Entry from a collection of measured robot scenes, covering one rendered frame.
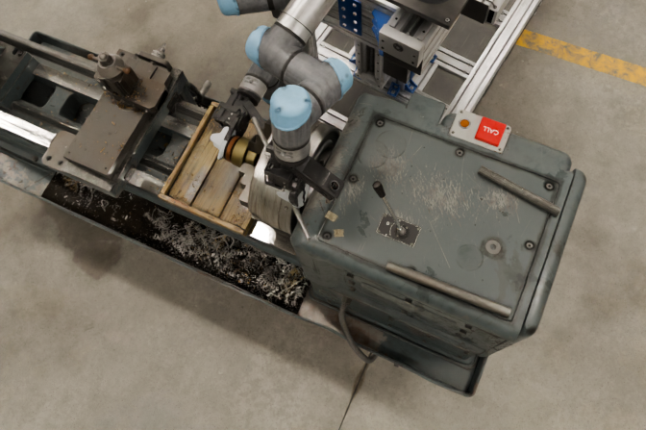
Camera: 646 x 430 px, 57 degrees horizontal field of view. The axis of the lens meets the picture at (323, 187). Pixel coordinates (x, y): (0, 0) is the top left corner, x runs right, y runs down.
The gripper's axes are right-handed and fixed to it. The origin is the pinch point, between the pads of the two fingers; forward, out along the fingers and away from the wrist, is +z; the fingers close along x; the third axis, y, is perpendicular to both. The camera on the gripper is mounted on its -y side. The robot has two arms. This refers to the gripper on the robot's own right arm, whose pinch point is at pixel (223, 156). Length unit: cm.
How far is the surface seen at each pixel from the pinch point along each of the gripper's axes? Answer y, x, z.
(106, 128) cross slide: 43.2, -11.0, 2.7
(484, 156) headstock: -66, 17, -20
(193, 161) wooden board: 16.2, -19.5, -0.6
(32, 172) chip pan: 89, -54, 19
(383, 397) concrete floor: -66, -108, 37
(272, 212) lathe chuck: -22.2, 7.0, 10.8
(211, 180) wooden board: 7.7, -19.6, 2.8
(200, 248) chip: 12, -50, 20
